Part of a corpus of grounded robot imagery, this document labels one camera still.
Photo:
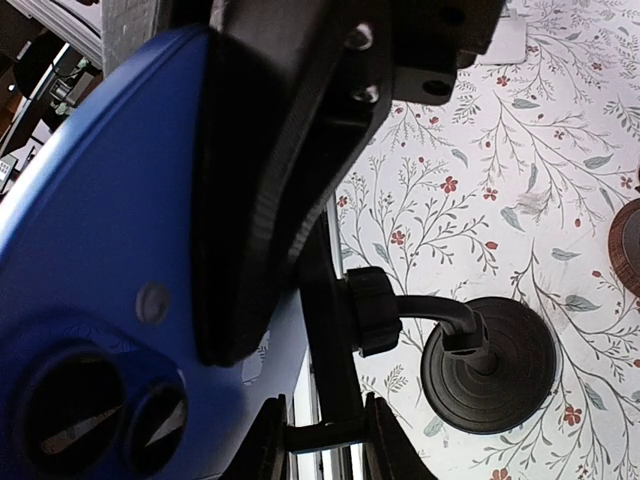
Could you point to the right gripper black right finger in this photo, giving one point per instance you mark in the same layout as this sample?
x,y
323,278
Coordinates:
x,y
387,451

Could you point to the aluminium front rail base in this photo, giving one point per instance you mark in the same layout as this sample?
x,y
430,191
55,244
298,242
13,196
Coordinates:
x,y
341,422

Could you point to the small round base phone stand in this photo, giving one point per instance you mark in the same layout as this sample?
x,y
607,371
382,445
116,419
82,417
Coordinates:
x,y
623,246

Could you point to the white flat phone stand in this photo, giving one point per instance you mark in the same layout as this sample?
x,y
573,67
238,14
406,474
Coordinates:
x,y
509,41

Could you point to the black phone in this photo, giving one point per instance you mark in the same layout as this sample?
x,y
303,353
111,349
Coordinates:
x,y
100,378

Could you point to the floral patterned tablecloth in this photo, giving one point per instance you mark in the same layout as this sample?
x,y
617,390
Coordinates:
x,y
509,190

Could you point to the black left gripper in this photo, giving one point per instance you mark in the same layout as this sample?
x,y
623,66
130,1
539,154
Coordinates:
x,y
410,50

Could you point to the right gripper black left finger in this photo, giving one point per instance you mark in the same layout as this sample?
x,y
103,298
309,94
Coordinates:
x,y
265,440

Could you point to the black gooseneck stand round base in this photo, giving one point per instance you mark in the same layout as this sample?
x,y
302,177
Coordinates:
x,y
487,366

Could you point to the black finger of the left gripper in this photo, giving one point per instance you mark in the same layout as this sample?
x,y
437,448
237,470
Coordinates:
x,y
284,116

